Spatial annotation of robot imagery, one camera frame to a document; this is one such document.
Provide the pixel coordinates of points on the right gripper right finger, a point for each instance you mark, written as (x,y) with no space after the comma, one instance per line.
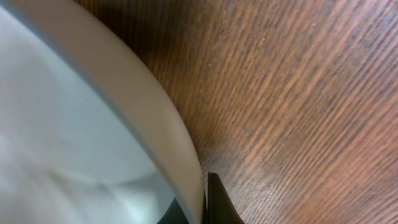
(220,209)

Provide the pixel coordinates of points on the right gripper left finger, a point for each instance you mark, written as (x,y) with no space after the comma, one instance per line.
(174,214)

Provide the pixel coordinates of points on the cream bowl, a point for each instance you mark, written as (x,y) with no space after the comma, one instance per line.
(88,134)

